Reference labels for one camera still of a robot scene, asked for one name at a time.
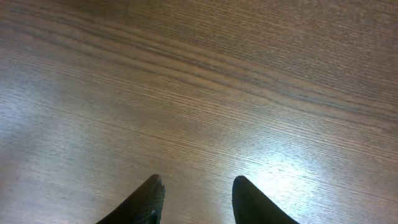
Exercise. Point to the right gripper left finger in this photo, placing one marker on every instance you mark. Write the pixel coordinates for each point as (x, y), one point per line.
(143, 206)

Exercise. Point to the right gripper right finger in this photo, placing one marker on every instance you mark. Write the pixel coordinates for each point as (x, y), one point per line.
(252, 206)

